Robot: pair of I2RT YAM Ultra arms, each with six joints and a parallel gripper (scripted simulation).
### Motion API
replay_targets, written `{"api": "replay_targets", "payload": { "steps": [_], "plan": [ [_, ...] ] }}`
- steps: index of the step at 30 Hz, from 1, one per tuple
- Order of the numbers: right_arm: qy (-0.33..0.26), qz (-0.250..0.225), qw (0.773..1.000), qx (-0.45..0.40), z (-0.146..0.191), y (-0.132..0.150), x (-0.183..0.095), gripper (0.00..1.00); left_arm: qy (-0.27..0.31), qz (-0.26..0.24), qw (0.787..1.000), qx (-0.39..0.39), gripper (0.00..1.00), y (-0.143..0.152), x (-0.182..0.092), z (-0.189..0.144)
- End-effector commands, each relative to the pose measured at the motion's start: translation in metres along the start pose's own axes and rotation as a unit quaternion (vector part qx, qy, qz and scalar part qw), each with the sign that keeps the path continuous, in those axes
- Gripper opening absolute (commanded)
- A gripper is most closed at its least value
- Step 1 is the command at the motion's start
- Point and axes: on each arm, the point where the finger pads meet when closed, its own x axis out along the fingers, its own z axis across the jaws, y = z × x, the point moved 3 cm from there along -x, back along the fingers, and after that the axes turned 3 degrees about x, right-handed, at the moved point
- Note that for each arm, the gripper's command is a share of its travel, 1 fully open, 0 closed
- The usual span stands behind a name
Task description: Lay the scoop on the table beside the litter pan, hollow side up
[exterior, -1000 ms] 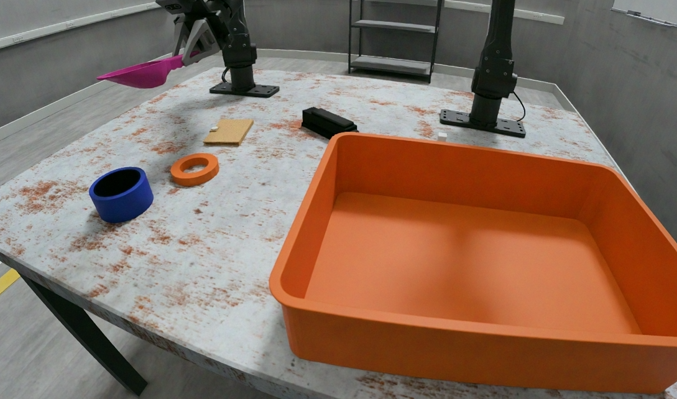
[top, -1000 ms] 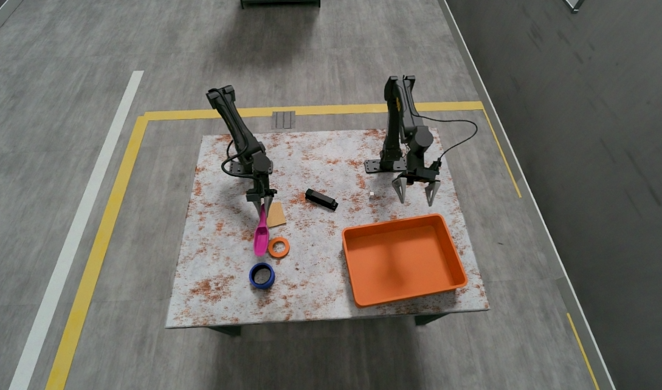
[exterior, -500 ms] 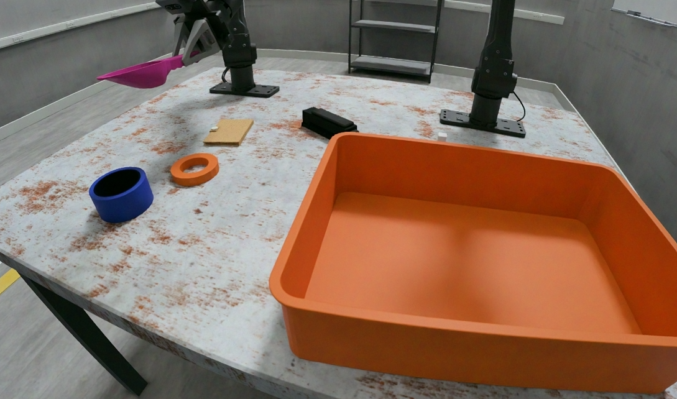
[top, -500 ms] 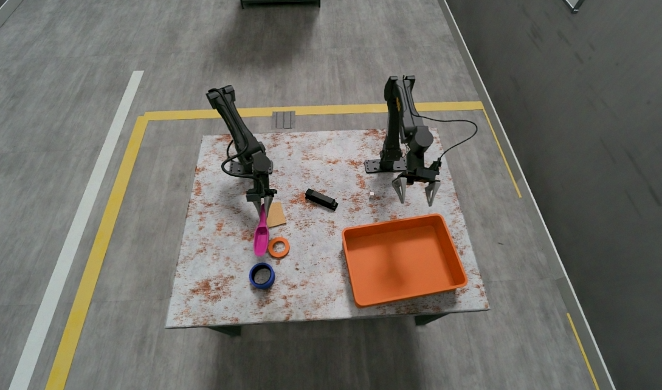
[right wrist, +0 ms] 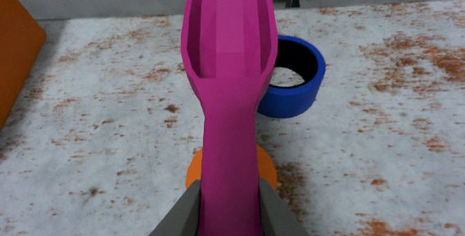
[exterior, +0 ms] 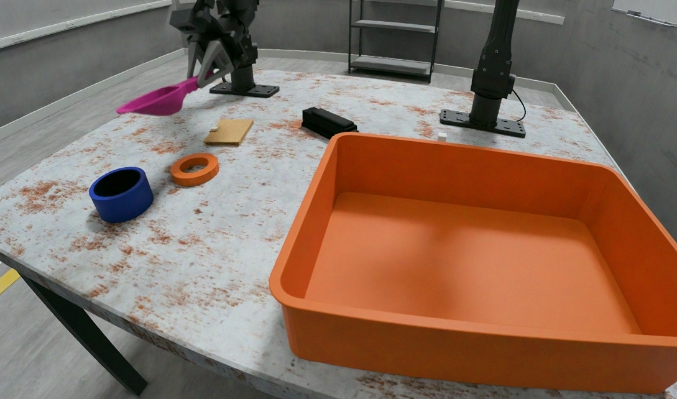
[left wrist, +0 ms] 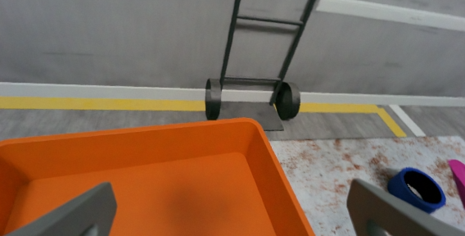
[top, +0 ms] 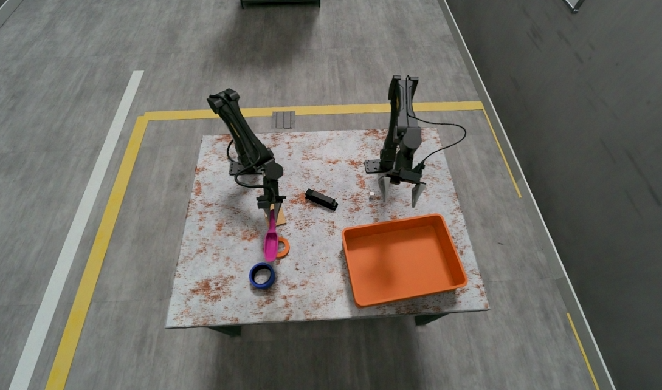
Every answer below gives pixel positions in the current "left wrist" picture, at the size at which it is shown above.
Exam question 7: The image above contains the magenta plastic scoop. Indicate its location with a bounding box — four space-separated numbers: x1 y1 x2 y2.
446 158 465 214

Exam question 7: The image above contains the orange plastic tray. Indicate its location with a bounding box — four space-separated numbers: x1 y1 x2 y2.
0 117 315 236

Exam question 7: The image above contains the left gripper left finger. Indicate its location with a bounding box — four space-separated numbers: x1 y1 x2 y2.
4 181 118 236

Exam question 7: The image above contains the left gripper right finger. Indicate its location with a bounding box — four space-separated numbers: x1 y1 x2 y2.
346 179 465 236

